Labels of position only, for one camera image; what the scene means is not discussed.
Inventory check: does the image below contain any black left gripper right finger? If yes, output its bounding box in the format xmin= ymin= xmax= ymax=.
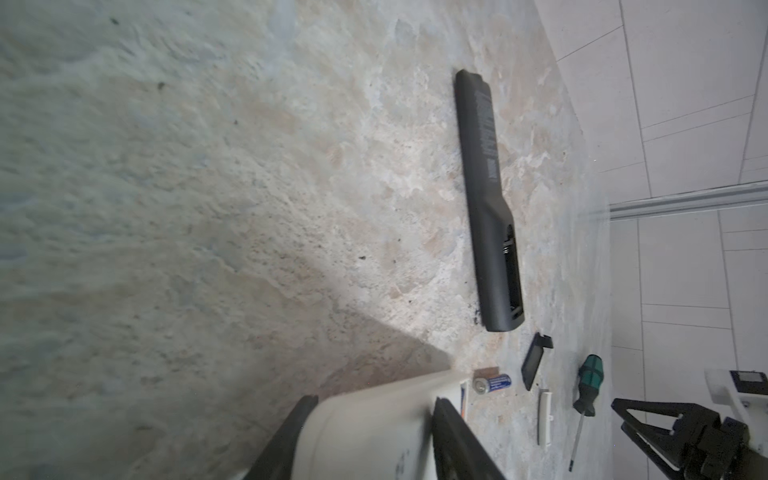
xmin=431 ymin=398 xmax=505 ymax=480

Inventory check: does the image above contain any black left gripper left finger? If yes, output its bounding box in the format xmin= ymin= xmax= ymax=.
xmin=243 ymin=395 xmax=318 ymax=480

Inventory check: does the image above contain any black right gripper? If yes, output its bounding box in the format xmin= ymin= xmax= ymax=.
xmin=611 ymin=398 xmax=767 ymax=480

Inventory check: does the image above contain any red white remote control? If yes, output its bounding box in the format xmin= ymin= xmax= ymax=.
xmin=290 ymin=370 xmax=470 ymax=479

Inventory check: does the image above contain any green black screwdriver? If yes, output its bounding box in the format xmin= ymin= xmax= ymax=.
xmin=568 ymin=354 xmax=605 ymax=472

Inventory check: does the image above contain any black battery cover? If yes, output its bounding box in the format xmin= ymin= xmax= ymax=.
xmin=521 ymin=333 xmax=554 ymax=391

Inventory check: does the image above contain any black remote control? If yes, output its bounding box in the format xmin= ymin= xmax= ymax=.
xmin=454 ymin=69 xmax=524 ymax=332

